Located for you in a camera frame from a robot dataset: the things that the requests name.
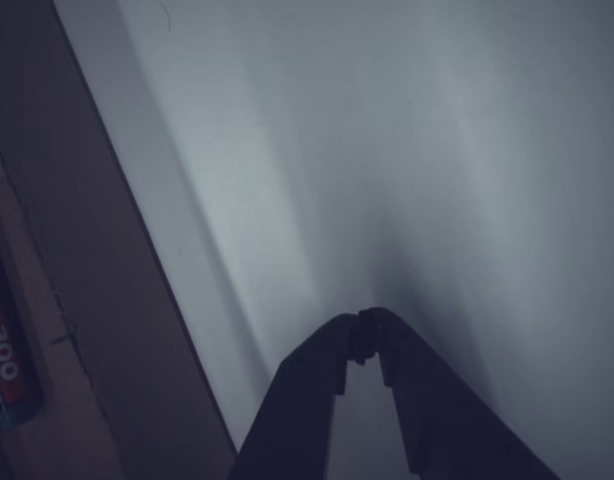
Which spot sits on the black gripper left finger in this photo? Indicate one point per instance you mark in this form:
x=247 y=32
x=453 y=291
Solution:
x=297 y=400

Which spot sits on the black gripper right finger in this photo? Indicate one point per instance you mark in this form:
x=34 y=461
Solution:
x=437 y=410

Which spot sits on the green permanent marker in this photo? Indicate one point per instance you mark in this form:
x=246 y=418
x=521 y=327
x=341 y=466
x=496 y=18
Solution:
x=7 y=360

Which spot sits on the open cardboard box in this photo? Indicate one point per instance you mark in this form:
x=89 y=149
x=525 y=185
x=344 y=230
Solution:
x=87 y=250

